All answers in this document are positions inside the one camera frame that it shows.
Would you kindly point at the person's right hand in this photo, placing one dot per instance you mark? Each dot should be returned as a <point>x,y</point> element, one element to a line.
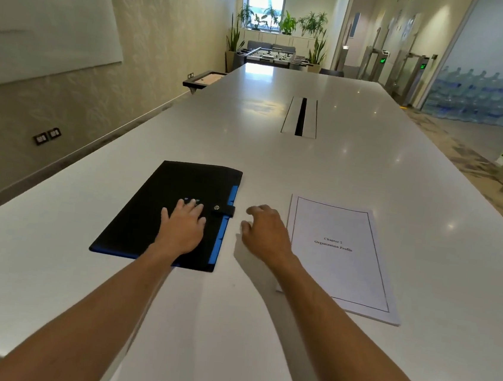
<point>267,237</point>

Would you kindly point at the person's right forearm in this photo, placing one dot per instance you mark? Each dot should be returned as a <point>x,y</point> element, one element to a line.
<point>338,340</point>

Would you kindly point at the person's left hand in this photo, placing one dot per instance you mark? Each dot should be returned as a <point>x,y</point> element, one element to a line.
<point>182,232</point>

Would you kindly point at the person's left little finger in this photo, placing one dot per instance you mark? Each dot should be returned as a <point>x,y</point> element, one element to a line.
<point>165,219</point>

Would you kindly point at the metal turnstile gate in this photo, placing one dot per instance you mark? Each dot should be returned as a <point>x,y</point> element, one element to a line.
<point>413,75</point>
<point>372,64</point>

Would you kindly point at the white printed paper document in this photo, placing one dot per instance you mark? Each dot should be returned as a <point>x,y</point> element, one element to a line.
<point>342,260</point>

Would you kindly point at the black side table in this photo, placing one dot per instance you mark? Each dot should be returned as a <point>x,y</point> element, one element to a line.
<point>202,81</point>

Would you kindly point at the person's left thumb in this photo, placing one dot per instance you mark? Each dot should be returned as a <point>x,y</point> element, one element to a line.
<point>202,225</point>

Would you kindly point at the grey sofa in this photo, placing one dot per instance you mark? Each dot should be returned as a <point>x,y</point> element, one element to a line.
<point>258,44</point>

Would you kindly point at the stack of blue water bottles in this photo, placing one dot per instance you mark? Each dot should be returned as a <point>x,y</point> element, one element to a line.
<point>476,97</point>

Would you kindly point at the black wall outlet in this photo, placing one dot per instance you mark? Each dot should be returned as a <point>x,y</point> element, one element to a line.
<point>54,133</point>
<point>40,138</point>

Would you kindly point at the white wall board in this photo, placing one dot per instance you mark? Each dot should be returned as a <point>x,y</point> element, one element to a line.
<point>41,18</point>

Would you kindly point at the foosball table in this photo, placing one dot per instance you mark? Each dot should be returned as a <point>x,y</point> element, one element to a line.
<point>274,57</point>

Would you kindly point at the person's left forearm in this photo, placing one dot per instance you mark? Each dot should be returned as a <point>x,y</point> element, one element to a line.
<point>99,315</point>

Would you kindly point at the row of potted green plants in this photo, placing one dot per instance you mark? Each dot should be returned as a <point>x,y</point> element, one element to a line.
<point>288,23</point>

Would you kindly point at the dark grey chair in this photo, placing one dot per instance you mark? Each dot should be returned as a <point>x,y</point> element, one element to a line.
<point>332,72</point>

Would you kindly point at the person's right thumb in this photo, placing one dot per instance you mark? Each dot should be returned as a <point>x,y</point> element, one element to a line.
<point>245,231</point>

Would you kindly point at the white low cabinet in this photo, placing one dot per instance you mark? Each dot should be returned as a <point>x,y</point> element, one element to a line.
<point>294,41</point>

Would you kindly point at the grey wall sign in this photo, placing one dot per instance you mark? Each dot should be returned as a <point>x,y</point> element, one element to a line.
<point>355,25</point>

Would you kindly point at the black folder with blue edge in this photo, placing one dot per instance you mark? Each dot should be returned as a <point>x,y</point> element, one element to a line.
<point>141,217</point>

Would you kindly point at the snake plant in tall planter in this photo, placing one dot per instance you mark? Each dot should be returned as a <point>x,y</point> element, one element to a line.
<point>234,47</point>
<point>316,54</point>

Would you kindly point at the person's left middle finger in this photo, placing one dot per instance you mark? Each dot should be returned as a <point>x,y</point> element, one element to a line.
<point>187,208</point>

